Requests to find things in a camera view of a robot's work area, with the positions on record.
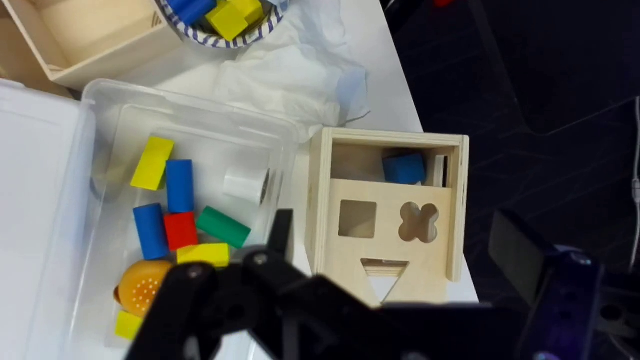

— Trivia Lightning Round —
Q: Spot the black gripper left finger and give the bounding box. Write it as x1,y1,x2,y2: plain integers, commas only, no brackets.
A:
124,207,377,360

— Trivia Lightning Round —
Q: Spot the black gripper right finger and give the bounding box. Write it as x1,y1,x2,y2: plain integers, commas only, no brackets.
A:
487,207,640,360

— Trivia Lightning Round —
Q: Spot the wooden sliding lid with holes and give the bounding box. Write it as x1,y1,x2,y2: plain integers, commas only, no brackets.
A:
326,175,462,310

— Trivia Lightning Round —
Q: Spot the wooden shape sorter cube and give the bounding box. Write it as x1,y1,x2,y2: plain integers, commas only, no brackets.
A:
306,126,471,310

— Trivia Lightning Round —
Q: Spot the blue cube block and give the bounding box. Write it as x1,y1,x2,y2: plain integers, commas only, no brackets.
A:
381,151,428,186

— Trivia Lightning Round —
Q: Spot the small open wooden box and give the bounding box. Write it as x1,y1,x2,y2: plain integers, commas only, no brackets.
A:
1,0,186,91

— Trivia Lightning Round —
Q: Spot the white plastic cylinder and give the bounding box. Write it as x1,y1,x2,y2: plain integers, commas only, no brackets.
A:
220,166,269,205

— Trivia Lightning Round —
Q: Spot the red wooden block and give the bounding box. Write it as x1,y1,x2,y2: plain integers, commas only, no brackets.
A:
161,209,201,254

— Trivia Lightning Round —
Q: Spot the orange toy ball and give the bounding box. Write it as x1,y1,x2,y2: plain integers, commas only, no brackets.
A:
111,257,176,319

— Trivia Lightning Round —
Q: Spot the blue wooden cylinder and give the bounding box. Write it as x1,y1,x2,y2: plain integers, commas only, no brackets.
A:
131,201,169,261
163,158,198,213

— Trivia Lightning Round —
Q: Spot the small yellow wooden block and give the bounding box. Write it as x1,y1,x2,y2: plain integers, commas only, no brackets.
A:
111,307,146,344

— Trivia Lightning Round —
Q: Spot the clear plastic container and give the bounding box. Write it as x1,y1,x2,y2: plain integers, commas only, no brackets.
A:
61,76,302,360

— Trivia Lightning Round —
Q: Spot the long yellow wooden block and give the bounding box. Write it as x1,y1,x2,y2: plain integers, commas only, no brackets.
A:
128,133,177,194

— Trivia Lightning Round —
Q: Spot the white plastic bag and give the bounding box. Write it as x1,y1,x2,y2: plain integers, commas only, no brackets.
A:
158,0,372,129

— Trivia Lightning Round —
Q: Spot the blue patterned paper bowl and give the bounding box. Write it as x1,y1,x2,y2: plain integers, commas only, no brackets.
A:
154,0,289,52

